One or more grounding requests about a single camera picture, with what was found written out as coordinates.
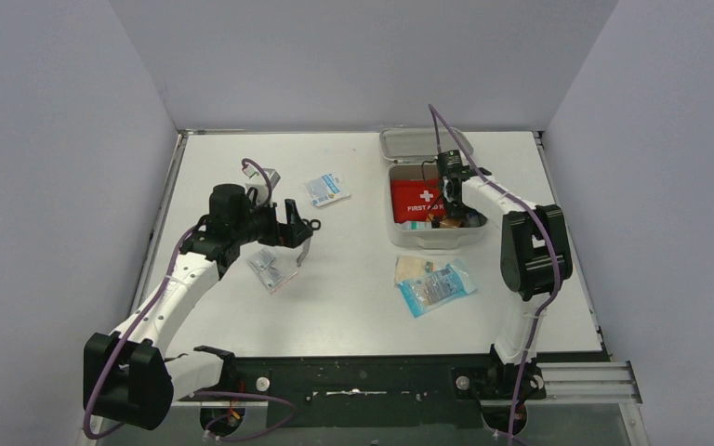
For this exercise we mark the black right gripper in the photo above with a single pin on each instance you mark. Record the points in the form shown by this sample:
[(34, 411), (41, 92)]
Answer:
[(457, 211)]

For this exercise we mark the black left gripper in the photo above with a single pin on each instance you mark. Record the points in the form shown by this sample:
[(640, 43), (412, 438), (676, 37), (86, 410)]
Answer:
[(294, 227)]

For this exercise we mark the red first aid pouch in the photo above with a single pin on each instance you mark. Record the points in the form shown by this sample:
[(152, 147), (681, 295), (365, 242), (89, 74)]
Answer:
[(415, 200)]

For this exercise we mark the small white blue tube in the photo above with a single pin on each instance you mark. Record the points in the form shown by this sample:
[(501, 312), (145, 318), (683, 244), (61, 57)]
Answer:
[(473, 219)]

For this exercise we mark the white plastic bottle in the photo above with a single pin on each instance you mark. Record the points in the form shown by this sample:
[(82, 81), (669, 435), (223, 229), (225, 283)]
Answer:
[(416, 225)]

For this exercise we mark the brown bottle orange cap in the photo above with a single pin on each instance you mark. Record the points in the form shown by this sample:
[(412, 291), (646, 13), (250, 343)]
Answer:
[(446, 223)]

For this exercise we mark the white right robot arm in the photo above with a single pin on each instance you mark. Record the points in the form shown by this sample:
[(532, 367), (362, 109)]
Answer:
[(534, 257)]

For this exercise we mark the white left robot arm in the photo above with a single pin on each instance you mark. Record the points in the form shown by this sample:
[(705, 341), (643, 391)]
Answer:
[(128, 377)]

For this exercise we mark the clear bag of wipes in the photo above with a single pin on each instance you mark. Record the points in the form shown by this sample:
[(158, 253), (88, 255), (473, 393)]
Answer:
[(272, 269)]

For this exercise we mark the white blue label packet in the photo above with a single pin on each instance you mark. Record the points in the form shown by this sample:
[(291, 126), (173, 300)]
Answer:
[(326, 189)]

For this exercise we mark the grey open storage box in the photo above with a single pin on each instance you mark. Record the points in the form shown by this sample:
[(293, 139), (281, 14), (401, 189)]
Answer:
[(411, 153)]

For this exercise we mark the beige gauze packet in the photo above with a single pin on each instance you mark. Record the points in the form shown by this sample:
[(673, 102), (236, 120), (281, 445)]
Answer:
[(410, 267)]

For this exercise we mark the blue mask packet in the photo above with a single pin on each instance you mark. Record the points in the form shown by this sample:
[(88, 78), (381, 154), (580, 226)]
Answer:
[(433, 289)]

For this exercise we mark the black handled scissors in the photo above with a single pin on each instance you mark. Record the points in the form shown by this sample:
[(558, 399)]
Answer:
[(305, 243)]

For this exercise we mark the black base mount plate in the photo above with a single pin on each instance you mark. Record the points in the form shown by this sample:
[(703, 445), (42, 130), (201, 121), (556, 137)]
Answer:
[(461, 390)]

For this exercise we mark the aluminium frame rail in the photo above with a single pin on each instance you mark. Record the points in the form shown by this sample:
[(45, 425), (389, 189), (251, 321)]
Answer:
[(589, 383)]

